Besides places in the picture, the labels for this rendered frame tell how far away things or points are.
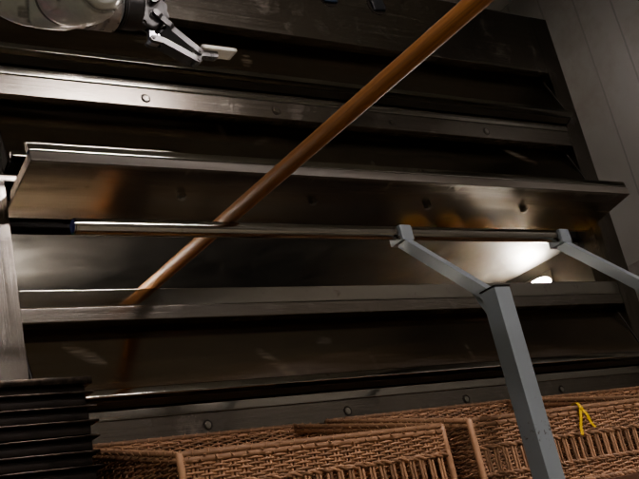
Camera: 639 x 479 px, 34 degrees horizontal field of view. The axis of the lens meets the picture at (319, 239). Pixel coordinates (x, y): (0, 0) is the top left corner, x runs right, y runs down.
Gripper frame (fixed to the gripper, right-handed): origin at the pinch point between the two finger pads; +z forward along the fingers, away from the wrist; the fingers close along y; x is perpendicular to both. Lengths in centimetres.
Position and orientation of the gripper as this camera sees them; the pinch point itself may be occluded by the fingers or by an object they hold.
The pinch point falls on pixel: (221, 21)
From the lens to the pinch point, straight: 195.2
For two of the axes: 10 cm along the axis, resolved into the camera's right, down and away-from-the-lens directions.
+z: 8.3, 0.1, 5.6
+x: 5.2, -3.9, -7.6
